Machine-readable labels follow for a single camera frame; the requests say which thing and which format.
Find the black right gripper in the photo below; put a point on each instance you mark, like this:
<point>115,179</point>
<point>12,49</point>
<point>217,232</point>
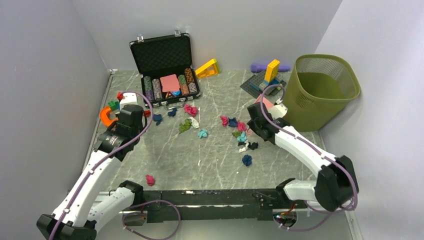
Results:
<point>252,124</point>

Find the pink dustpan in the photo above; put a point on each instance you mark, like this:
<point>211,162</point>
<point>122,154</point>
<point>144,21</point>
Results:
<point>268,104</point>

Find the pink hand brush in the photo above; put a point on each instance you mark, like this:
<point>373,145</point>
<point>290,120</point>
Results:
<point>199,114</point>

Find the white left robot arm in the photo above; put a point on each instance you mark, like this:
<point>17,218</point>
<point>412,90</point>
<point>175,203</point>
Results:
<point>118,140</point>

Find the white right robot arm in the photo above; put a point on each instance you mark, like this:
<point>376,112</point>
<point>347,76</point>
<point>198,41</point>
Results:
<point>335,182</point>

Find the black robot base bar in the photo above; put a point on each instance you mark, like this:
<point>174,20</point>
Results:
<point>216,204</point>

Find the pink scrap centre right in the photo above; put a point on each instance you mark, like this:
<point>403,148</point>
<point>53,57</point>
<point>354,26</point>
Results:
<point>241,126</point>

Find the light blue scrap right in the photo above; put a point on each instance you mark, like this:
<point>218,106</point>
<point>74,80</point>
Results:
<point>242,137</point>

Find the black paper scrap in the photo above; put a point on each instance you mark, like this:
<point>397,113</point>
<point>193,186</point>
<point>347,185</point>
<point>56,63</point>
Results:
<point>253,145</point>

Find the green paper scrap centre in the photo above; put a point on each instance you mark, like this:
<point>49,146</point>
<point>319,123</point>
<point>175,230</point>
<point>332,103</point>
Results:
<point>237,134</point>

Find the green paper scrap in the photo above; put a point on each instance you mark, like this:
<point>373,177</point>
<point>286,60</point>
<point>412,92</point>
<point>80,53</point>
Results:
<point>237,134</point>
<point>185,126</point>

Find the dark blue scrap centre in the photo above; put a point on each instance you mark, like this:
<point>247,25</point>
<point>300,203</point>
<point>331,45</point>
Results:
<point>232,122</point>

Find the white twisted paper scrap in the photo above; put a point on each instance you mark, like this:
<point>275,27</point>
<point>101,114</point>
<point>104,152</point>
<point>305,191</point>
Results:
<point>243,146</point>

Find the pink scrap centre left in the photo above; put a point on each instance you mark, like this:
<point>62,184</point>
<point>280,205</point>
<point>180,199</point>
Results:
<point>224,120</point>

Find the grey brick baseplate model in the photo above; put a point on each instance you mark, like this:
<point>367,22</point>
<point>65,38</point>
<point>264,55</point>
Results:
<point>256,84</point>

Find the dark blue scrap lower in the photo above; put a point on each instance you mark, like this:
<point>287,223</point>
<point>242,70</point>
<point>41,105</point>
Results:
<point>247,160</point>

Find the yellow orange brick tower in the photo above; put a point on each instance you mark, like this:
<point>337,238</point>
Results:
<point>272,70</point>

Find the purple cylinder toy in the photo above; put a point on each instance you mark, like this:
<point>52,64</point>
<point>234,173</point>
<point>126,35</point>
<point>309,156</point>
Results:
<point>256,68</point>

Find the light blue scrap on brush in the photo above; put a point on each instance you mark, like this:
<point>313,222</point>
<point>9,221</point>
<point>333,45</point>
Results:
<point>203,133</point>

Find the pink paper scrap by case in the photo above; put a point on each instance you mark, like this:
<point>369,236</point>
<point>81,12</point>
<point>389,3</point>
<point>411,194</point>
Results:
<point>191,110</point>

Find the green paper scrap left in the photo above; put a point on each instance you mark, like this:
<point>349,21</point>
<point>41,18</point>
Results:
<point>185,126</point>

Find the olive green waste basket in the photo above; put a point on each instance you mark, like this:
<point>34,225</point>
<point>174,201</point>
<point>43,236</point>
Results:
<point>319,87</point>

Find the yellow triangular toy block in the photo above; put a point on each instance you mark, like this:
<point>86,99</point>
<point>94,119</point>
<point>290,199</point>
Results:
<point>210,68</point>

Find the dark blue scrap by case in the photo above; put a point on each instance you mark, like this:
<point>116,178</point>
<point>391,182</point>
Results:
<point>172,112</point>

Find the pink playing card deck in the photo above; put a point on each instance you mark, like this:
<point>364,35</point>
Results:
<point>169,83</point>

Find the black poker chip case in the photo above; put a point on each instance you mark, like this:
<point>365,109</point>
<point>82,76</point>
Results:
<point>162,56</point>

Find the dark blue scrap far left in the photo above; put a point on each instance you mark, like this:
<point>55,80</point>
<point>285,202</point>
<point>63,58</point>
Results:
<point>157,118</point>

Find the pink paper scrap near edge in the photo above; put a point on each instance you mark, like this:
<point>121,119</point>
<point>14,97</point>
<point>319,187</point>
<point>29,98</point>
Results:
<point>150,180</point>

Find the green and blue toy bricks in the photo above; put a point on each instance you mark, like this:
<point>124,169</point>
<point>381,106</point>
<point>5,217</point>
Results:
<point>114,105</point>

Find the orange horseshoe toy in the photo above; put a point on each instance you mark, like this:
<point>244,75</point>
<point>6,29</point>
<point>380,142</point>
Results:
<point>105,115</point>

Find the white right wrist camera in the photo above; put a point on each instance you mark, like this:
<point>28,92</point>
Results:
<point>278,110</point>

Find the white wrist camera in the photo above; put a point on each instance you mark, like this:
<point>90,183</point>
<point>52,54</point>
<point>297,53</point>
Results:
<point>278,110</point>
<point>128,98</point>

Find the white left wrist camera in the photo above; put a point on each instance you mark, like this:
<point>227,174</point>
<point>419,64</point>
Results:
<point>128,98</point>

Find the aluminium frame rail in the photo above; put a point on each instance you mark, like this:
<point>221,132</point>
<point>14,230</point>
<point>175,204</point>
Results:
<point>99,132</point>

